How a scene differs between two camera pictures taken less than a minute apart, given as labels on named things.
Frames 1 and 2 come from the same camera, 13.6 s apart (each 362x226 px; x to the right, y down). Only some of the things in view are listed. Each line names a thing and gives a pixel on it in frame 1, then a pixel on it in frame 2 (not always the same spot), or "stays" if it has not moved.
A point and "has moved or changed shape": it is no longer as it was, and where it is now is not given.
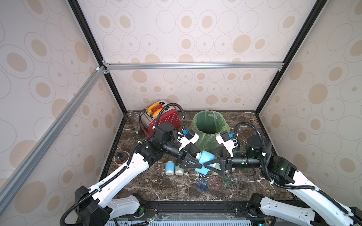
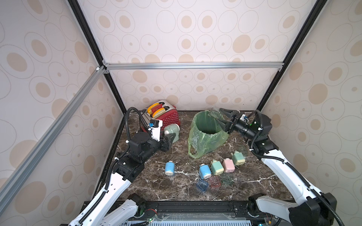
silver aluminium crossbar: [193, 65] stays
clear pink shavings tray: [214, 181] stays
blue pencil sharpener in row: [169, 168] stays
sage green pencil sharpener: [179, 171] has moved or changed shape
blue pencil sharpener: [203, 157] has moved or changed shape
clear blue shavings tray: [202, 185] stays
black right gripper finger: [221, 172] to [228, 126]
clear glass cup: [227, 179] stays
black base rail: [226, 212] stays
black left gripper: [182, 154] to [165, 143]
